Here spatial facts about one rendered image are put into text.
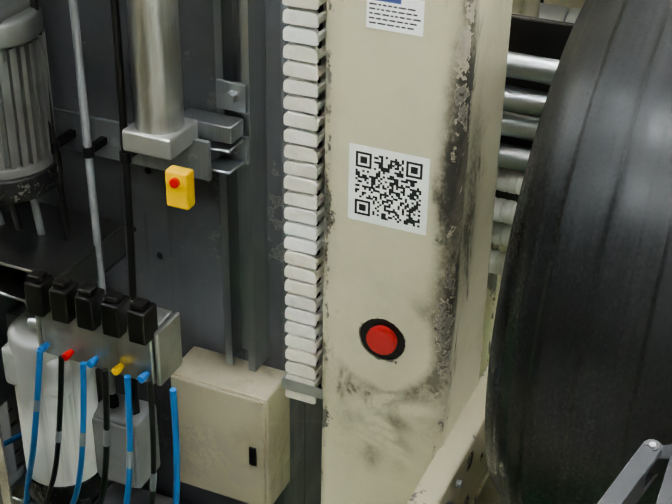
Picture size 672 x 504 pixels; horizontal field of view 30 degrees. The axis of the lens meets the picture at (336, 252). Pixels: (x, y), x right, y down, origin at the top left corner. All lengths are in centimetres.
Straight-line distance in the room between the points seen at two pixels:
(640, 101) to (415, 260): 31
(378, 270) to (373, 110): 16
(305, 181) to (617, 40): 35
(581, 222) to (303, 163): 34
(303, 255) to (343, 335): 9
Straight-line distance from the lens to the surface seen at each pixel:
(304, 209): 116
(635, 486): 79
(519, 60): 147
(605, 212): 87
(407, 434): 124
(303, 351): 125
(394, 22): 104
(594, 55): 93
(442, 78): 104
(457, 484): 122
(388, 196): 110
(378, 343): 118
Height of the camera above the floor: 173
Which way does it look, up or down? 31 degrees down
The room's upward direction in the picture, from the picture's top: 1 degrees clockwise
